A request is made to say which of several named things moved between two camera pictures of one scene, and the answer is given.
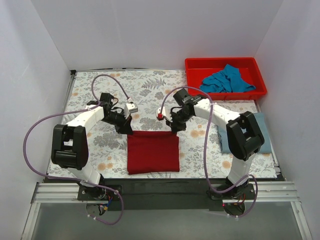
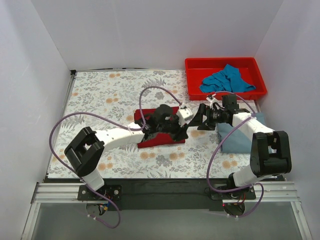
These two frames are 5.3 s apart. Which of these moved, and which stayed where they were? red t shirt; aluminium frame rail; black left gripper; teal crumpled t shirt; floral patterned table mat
Moved: red t shirt; black left gripper
Stayed: floral patterned table mat; aluminium frame rail; teal crumpled t shirt
